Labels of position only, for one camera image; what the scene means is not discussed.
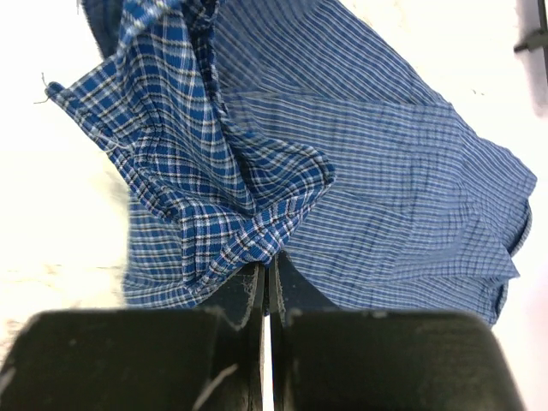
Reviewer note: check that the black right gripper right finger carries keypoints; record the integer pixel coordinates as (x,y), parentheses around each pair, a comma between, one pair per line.
(325,358)

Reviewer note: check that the whiteboard with red writing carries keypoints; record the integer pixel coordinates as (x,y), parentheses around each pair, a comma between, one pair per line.
(531,50)

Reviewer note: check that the blue checked long sleeve shirt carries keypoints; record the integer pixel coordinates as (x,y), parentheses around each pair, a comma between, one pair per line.
(249,128)

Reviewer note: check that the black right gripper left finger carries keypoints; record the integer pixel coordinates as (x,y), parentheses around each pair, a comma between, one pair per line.
(205,358)

